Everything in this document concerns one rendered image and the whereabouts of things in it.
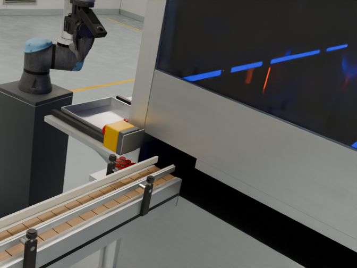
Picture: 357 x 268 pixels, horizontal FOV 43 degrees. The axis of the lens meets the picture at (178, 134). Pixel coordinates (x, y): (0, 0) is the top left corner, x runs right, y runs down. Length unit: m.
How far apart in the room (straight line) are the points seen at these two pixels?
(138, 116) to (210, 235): 0.41
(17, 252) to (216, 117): 0.58
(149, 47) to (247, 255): 0.63
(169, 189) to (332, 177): 0.44
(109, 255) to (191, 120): 0.43
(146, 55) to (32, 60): 0.92
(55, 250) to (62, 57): 1.26
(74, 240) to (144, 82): 0.51
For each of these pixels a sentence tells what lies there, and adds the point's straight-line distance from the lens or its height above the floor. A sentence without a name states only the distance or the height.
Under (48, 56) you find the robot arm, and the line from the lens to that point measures 2.12.
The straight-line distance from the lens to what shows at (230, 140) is 1.18.
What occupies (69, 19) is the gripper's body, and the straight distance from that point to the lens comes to 1.65.
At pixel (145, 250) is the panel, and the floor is 0.63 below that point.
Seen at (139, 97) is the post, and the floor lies 1.11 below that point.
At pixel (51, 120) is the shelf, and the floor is 0.88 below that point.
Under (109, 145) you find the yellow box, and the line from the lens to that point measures 1.33.
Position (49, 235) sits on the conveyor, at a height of 0.93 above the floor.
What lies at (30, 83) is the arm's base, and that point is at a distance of 2.16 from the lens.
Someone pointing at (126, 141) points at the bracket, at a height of 1.00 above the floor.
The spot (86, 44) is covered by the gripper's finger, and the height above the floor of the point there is 1.15.
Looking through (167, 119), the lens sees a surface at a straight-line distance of 1.28.
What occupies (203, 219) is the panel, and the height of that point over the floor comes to 0.85.
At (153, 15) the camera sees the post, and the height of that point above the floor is 1.35.
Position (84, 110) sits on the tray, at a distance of 1.79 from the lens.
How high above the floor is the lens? 1.56
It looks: 23 degrees down
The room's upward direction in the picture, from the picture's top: 12 degrees clockwise
